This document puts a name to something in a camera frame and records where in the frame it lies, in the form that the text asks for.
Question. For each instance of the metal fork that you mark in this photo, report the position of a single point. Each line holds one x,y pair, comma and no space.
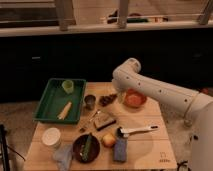
87,123

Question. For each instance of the green cucumber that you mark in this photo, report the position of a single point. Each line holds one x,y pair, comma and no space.
86,149

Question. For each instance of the blue sponge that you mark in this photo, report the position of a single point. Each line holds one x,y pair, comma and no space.
119,153

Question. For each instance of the dark brown plate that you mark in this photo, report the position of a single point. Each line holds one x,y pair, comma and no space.
78,147

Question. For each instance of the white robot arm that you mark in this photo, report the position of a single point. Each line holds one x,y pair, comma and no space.
196,106

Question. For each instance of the blue cloth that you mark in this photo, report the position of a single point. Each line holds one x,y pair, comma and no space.
63,156

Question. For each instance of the orange bowl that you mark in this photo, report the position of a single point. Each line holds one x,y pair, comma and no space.
134,99

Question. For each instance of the small metal cup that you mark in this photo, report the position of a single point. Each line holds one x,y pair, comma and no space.
90,102

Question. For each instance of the white paper cup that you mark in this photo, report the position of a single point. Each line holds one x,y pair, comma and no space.
51,137

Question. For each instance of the wooden block brush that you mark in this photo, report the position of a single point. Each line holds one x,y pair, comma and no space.
102,122

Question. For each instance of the green plastic cup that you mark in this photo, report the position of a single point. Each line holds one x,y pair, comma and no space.
68,86

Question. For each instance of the green plastic tray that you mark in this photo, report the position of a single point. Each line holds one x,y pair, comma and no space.
54,99

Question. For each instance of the apple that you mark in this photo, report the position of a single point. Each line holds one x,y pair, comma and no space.
108,140

